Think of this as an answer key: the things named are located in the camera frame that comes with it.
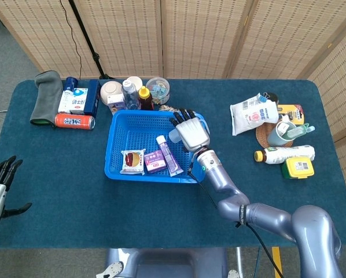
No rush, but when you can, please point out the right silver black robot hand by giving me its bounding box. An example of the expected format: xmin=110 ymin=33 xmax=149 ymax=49
xmin=168 ymin=108 xmax=211 ymax=153

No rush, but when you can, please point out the purple tube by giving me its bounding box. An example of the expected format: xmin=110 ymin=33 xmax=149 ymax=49
xmin=156 ymin=135 xmax=185 ymax=177

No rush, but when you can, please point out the small purple box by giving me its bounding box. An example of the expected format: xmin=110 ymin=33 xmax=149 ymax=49
xmin=143 ymin=150 xmax=167 ymax=174

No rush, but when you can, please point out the white snack packet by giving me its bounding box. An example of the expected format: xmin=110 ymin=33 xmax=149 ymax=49
xmin=120 ymin=148 xmax=146 ymax=176

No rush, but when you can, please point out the silver-blue robot base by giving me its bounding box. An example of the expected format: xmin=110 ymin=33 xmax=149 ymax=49
xmin=96 ymin=247 xmax=240 ymax=278

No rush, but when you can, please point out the honey bottle yellow cap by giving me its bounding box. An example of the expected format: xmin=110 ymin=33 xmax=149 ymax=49
xmin=138 ymin=86 xmax=155 ymax=111

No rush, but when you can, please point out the clear plastic water bottle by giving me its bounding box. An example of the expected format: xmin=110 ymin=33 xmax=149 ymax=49
xmin=122 ymin=80 xmax=141 ymax=111

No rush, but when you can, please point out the white drink bottle yellow cap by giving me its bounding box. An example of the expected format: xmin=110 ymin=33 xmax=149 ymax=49
xmin=254 ymin=144 xmax=316 ymax=165

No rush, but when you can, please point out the blue plastic perforated basket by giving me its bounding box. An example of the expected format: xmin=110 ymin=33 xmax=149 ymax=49
xmin=104 ymin=109 xmax=206 ymax=184

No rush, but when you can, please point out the clear round clip container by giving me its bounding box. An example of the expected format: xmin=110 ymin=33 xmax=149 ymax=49
xmin=145 ymin=76 xmax=171 ymax=104

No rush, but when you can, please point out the white flour bag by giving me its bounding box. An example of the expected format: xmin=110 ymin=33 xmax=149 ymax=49
xmin=230 ymin=93 xmax=279 ymax=137

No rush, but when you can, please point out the woven rattan coaster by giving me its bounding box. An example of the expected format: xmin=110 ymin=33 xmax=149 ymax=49
xmin=255 ymin=123 xmax=294 ymax=149

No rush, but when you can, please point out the white paper cup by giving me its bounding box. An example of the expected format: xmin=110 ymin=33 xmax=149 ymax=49
xmin=125 ymin=76 xmax=143 ymax=90

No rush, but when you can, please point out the teal felt table cover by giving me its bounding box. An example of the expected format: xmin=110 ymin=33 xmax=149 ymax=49
xmin=0 ymin=78 xmax=346 ymax=250

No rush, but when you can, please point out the grey-green plastic cup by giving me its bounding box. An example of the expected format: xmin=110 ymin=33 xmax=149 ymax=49
xmin=267 ymin=120 xmax=297 ymax=147

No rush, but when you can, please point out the small purple white carton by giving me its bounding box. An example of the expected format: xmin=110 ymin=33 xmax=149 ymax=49
xmin=107 ymin=94 xmax=127 ymax=114

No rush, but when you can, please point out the cream round bowl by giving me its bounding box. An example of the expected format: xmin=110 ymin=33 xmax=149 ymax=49
xmin=100 ymin=81 xmax=124 ymax=105

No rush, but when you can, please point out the bamboo folding screen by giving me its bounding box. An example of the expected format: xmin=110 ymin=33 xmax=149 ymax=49
xmin=0 ymin=0 xmax=346 ymax=209

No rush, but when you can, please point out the yellow snack packet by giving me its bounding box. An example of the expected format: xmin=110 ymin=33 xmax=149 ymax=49
xmin=277 ymin=104 xmax=305 ymax=126

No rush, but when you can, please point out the dark blue rectangular box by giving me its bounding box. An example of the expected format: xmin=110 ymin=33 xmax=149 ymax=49
xmin=83 ymin=79 xmax=101 ymax=118

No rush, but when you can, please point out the orange Arctic Ocean can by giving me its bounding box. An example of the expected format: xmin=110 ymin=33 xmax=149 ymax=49
xmin=54 ymin=112 xmax=96 ymax=130

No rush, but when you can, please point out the yellow green lidded box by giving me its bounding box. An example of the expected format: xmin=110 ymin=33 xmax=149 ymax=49
xmin=281 ymin=156 xmax=315 ymax=180

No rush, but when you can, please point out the grey folded towel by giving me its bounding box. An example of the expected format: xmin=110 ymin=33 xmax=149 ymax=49
xmin=30 ymin=70 xmax=64 ymax=126

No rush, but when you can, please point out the white blue tissue pack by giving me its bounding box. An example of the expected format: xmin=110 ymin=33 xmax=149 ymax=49
xmin=69 ymin=87 xmax=89 ymax=115

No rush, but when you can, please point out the dark blue small can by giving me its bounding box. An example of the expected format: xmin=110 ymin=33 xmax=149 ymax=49
xmin=64 ymin=76 xmax=79 ymax=91

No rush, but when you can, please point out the black tripod stand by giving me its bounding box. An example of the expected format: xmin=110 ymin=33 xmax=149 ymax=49
xmin=68 ymin=0 xmax=117 ymax=81

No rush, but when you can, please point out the yellow floor tape strip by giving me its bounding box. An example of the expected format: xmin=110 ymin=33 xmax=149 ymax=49
xmin=271 ymin=246 xmax=284 ymax=278

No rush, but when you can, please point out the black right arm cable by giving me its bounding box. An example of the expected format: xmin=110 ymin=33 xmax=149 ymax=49
xmin=187 ymin=162 xmax=285 ymax=278

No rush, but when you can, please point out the thin black hanging cable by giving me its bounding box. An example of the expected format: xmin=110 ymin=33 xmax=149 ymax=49
xmin=59 ymin=0 xmax=83 ymax=79

